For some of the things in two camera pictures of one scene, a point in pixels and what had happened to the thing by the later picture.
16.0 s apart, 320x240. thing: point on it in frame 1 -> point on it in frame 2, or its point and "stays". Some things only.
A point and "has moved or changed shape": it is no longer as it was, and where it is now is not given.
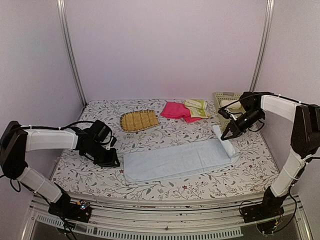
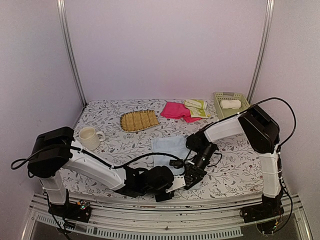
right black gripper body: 253,116 -> 208,152
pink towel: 177,110 stays
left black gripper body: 101,157 -> 164,198
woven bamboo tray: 138,120 stays
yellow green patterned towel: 197,108 stays
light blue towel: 178,160 has moved or changed shape
